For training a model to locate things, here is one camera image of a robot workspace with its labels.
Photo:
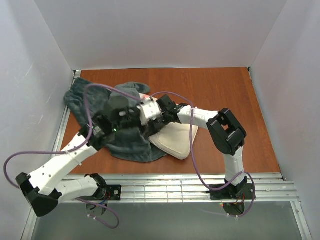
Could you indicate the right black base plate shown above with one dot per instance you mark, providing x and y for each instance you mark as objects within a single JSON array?
[{"x": 226, "y": 194}]

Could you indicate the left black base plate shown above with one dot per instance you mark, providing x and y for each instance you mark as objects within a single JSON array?
[{"x": 112, "y": 193}]

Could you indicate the cream bear print pillow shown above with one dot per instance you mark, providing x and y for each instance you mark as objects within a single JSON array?
[{"x": 173, "y": 139}]

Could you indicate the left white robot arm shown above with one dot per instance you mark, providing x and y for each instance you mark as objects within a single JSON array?
[{"x": 44, "y": 188}]

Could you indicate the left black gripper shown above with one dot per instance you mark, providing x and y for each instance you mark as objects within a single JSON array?
[{"x": 135, "y": 116}]

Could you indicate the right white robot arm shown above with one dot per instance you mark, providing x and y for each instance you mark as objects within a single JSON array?
[{"x": 227, "y": 134}]

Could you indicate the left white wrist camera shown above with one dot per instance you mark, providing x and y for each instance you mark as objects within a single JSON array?
[{"x": 149, "y": 109}]

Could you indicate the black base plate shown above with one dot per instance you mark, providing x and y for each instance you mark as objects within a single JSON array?
[
  {"x": 112, "y": 193},
  {"x": 226, "y": 194}
]

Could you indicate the aluminium rail frame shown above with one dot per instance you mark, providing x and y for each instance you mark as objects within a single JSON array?
[{"x": 165, "y": 200}]

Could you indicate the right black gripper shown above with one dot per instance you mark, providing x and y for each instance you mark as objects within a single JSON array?
[{"x": 157, "y": 122}]

